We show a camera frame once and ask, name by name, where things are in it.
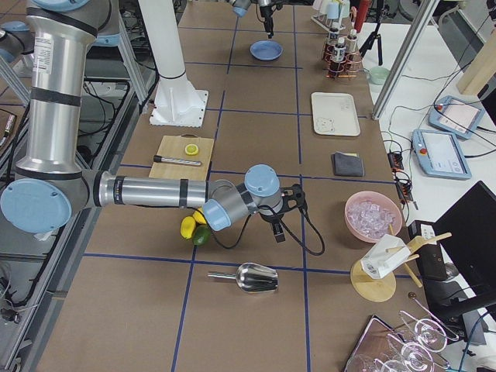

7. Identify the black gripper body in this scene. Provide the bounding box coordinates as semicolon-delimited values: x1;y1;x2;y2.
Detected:
279;184;306;216
258;0;282;19

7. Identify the blue plate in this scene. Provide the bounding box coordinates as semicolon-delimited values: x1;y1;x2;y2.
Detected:
249;40;284;61

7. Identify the metal scoop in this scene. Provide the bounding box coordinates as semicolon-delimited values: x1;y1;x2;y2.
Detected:
207;263;278;294

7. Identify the grey cloth with sponge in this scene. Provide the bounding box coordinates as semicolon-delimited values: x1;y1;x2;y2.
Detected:
331;152;365;177

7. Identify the blue cup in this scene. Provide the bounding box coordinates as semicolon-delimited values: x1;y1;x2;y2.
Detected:
326;1;341;19

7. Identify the dark drink bottle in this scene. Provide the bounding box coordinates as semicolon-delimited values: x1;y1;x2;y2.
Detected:
326;22;339;60
346;29;357;54
332;37;346;74

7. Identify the green avocado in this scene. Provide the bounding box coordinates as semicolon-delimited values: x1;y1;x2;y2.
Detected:
191;225;211;246

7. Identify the pink bowl with ice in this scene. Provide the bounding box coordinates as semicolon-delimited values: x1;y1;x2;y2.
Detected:
344;191;403;243

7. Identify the yellow lemon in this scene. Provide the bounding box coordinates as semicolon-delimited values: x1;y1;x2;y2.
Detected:
192;208;207;225
180;216;197;239

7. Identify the cream bear tray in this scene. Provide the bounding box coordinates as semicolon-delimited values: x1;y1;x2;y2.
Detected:
311;92;360;136

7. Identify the red bottle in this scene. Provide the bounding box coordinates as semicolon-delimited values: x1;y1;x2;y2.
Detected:
354;0;372;33

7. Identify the black tripod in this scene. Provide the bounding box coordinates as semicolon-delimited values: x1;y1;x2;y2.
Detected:
359;0;384;66

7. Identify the wooden stand with paper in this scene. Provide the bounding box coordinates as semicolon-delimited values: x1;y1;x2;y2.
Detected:
350;232;452;302

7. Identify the lemon half slice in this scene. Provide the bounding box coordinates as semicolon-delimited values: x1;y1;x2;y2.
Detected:
184;143;199;156

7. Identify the green bowl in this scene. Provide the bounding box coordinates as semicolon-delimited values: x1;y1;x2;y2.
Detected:
368;66;390;85

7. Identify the wooden cutting board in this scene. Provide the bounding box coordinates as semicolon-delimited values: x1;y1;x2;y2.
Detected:
149;135;214;181

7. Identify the metal cylinder tool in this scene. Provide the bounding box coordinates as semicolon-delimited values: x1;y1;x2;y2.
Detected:
153;154;202;167

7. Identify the dark tray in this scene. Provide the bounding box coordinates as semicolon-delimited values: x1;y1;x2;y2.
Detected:
343;315;393;371

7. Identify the blue teach pendant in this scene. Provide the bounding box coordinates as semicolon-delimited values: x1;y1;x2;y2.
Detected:
429;95;485;140
412;129;472;180

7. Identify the black monitor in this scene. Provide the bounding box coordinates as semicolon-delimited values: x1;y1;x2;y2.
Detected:
425;181;495;321

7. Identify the wine glass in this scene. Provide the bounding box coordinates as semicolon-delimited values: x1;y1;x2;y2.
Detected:
399;310;448;353

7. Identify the white wire cup rack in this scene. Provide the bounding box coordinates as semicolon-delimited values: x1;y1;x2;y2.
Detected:
311;0;351;30

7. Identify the copper wire bottle rack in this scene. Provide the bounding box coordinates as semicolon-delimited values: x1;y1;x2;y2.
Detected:
322;36;363;78

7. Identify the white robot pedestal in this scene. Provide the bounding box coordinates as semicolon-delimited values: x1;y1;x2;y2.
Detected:
139;0;208;128

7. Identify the aluminium frame post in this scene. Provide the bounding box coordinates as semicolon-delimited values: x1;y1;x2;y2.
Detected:
371;0;440;120

